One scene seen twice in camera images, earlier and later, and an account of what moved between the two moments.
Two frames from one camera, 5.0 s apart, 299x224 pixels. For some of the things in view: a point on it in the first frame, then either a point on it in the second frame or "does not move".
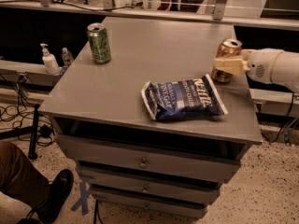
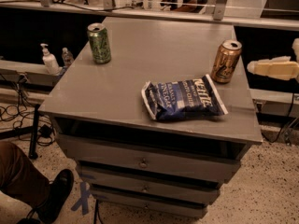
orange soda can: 228,49 does not move
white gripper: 259,66 to 274,69
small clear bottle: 67,58 does not move
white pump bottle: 49,61 does not move
